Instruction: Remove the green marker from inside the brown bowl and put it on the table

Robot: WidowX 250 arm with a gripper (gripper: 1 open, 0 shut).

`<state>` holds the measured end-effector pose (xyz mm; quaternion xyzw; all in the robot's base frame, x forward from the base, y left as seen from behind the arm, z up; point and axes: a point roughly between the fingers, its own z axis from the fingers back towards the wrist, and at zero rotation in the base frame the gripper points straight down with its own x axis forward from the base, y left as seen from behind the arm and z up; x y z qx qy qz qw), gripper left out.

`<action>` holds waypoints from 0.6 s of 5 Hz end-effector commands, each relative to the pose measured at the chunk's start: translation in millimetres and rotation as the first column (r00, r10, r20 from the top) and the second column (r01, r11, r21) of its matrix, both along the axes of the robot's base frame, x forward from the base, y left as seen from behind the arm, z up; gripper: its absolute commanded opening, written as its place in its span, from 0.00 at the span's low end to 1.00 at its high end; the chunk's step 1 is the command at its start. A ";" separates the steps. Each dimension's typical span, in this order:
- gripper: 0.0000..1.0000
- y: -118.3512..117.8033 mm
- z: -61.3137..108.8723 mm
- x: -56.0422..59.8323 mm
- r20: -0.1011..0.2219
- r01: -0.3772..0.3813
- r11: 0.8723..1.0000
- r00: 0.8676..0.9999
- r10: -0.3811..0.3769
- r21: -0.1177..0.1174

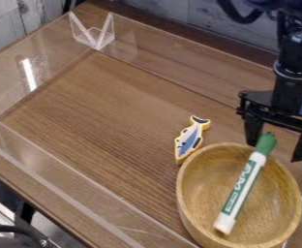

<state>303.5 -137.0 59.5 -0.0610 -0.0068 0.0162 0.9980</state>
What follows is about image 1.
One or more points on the green white marker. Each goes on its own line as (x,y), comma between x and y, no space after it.
(256,162)

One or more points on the brown wooden bowl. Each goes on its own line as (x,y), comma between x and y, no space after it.
(272,211)

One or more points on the yellow blue fish toy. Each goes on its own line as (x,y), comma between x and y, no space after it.
(189,140)

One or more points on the clear acrylic corner bracket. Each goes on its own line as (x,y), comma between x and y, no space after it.
(93,37)

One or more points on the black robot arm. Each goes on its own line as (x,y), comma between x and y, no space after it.
(289,25)

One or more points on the clear acrylic front wall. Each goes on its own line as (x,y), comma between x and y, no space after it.
(102,219)

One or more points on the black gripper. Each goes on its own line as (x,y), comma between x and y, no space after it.
(277,106)

